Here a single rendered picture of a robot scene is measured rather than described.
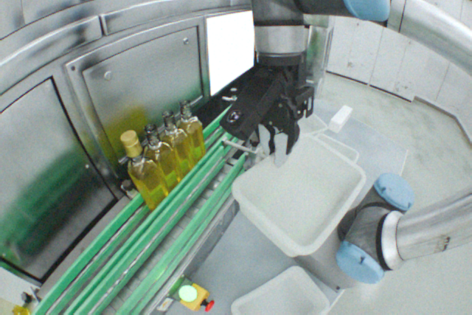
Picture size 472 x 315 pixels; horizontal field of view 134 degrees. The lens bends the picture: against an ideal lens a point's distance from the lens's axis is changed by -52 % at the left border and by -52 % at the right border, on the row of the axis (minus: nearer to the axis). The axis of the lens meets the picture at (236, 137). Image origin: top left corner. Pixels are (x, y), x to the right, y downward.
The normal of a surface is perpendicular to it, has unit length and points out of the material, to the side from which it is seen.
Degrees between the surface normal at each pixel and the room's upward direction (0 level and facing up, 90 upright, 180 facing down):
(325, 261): 1
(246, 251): 0
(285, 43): 83
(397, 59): 90
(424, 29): 111
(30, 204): 90
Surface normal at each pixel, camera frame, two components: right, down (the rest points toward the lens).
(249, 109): -0.49, -0.46
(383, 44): -0.49, 0.57
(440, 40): -0.67, 0.69
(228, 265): 0.00, -0.76
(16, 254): 0.87, 0.31
